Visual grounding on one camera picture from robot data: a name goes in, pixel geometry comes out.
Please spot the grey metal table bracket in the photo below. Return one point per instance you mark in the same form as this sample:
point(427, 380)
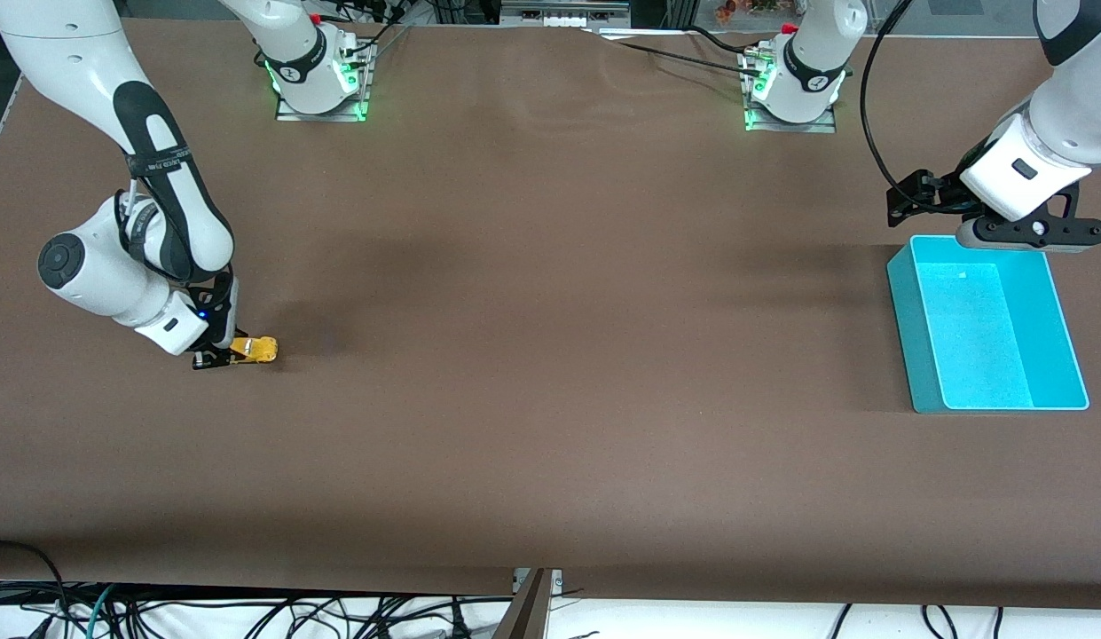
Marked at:
point(528, 612)

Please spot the white power strip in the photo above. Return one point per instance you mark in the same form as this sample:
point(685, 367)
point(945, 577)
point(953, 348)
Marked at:
point(568, 20)

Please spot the teal plastic bin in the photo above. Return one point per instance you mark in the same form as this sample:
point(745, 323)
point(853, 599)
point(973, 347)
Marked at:
point(976, 337)

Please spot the yellow beetle toy car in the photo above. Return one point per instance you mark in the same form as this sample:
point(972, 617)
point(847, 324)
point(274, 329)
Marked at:
point(259, 350)

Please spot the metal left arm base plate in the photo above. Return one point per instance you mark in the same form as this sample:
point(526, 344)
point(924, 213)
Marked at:
point(816, 127)

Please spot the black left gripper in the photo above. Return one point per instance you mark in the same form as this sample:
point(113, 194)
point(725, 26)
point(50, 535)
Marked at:
point(942, 192)

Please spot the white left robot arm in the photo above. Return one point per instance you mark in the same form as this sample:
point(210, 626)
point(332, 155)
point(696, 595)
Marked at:
point(1056, 133)

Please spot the brown table cover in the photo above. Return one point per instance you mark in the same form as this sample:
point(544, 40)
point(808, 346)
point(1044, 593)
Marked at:
point(550, 355)

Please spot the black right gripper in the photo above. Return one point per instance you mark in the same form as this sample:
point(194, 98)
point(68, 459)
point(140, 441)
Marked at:
point(215, 356)

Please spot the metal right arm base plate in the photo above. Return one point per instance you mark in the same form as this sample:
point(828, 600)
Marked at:
point(337, 116)

